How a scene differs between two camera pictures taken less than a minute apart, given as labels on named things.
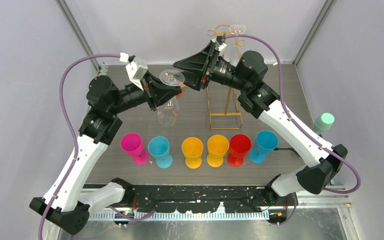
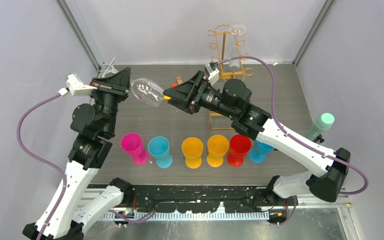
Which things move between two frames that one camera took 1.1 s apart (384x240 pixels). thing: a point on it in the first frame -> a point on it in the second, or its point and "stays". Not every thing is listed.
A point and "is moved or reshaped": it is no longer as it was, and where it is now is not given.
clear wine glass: x=235 y=53 stays
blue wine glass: x=266 y=141 stays
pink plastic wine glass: x=133 y=143 stays
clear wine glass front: x=167 y=114 is moved or reshaped
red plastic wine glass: x=240 y=145 stays
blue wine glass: x=158 y=147 stays
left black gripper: x=158 y=93 -> x=120 y=80
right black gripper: x=198 y=62 -> x=187 y=97
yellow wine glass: x=192 y=148 stays
